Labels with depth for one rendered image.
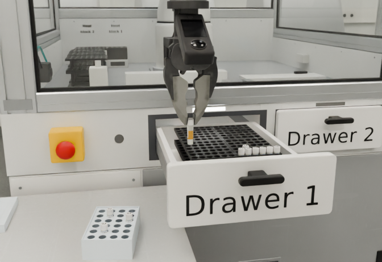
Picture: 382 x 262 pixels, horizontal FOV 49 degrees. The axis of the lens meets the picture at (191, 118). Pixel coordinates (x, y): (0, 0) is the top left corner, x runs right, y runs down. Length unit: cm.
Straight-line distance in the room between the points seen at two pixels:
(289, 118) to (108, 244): 55
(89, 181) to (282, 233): 53
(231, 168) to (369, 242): 72
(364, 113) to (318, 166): 43
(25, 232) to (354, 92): 83
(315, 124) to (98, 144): 53
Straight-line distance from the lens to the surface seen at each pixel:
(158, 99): 99
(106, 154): 101
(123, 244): 74
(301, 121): 108
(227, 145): 86
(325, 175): 76
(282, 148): 89
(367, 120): 117
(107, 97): 97
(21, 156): 103
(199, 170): 68
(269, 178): 68
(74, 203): 96
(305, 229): 122
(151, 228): 84
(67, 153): 94
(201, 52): 63
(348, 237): 130
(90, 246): 75
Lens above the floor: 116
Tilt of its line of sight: 14 degrees down
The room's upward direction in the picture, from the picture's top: straight up
